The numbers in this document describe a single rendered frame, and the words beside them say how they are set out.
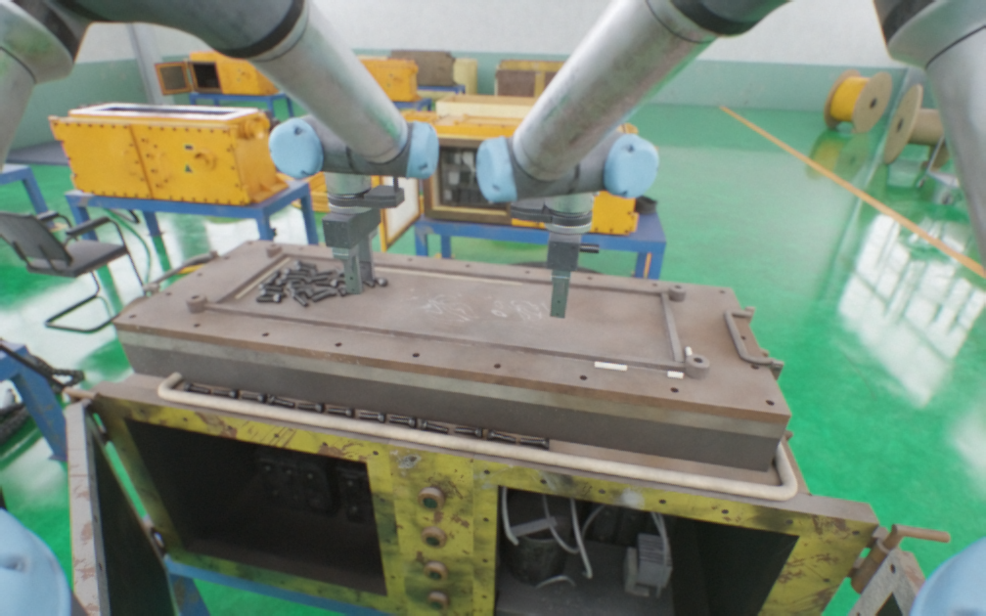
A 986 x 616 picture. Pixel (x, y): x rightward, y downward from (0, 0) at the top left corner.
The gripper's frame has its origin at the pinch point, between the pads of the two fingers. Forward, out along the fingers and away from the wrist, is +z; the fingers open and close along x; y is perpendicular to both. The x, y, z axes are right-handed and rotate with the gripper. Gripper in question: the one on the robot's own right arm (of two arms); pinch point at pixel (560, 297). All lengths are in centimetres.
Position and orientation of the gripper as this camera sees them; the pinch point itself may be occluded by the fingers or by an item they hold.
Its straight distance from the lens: 86.8
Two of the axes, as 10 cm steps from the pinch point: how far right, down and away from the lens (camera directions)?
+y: 9.8, 1.1, -1.6
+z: -0.2, 8.7, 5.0
